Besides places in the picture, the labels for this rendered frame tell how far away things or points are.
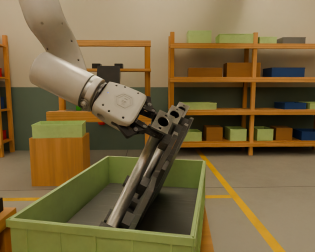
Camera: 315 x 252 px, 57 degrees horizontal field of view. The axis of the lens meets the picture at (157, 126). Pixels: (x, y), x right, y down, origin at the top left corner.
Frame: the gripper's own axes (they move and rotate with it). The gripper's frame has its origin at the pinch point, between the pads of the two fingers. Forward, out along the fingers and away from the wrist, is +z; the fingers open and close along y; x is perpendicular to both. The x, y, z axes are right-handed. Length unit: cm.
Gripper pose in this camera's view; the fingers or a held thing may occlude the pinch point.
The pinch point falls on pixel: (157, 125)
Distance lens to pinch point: 68.5
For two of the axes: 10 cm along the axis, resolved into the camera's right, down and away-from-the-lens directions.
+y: 3.6, -7.2, 5.9
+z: 9.0, 4.4, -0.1
